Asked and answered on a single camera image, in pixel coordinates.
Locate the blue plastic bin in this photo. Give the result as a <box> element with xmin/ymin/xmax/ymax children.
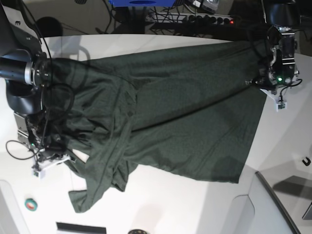
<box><xmin>109</xmin><ymin>0</ymin><xmax>175</xmax><ymax>7</ymax></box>

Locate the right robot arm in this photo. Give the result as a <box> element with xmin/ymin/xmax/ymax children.
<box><xmin>0</xmin><ymin>0</ymin><xmax>74</xmax><ymax>176</ymax></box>

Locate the dark green t-shirt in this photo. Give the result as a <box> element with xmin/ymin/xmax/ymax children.
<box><xmin>53</xmin><ymin>41</ymin><xmax>266</xmax><ymax>213</ymax></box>

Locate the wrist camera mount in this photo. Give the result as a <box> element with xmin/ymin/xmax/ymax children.
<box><xmin>275</xmin><ymin>100</ymin><xmax>287</xmax><ymax>112</ymax></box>
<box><xmin>32</xmin><ymin>168</ymin><xmax>46</xmax><ymax>179</ymax></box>

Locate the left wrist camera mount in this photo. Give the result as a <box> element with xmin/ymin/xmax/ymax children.
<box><xmin>275</xmin><ymin>100</ymin><xmax>287</xmax><ymax>112</ymax></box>

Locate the black U-shaped hook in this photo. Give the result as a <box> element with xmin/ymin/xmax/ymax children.
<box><xmin>302</xmin><ymin>157</ymin><xmax>312</xmax><ymax>166</ymax></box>

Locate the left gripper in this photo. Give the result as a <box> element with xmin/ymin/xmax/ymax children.
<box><xmin>245</xmin><ymin>75</ymin><xmax>302</xmax><ymax>105</ymax></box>

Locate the grey power strip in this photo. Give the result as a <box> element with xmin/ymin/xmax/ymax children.
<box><xmin>145</xmin><ymin>12</ymin><xmax>235</xmax><ymax>25</ymax></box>

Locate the small black round object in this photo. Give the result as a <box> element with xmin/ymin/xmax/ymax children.
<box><xmin>128</xmin><ymin>229</ymin><xmax>148</xmax><ymax>234</ymax></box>

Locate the green red tape roll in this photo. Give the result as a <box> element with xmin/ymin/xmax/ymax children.
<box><xmin>24</xmin><ymin>198</ymin><xmax>38</xmax><ymax>211</ymax></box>

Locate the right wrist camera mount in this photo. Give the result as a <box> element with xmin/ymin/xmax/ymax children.
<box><xmin>32</xmin><ymin>168</ymin><xmax>46</xmax><ymax>179</ymax></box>

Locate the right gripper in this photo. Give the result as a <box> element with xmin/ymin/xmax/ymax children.
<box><xmin>31</xmin><ymin>136</ymin><xmax>76</xmax><ymax>171</ymax></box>

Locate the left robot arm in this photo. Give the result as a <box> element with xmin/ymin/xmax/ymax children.
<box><xmin>246</xmin><ymin>0</ymin><xmax>302</xmax><ymax>111</ymax></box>

